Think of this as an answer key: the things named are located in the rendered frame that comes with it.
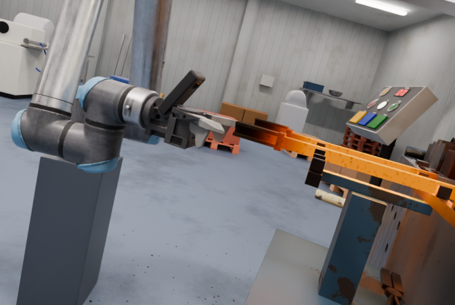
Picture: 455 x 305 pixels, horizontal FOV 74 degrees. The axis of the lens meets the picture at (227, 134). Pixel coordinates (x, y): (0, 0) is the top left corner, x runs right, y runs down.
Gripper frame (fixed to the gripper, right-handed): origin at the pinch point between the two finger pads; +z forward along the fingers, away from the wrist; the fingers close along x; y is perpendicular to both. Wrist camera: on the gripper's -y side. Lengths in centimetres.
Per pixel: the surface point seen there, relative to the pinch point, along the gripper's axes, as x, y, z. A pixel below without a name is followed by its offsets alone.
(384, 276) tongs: -13.7, 25.1, 39.7
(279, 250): -8.8, 26.3, 15.5
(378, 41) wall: -957, -251, 123
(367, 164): 1.0, -0.4, 25.8
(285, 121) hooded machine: -746, 43, -56
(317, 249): -17.2, 26.3, 24.4
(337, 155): 1.0, -0.4, 20.4
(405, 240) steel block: -21, 18, 44
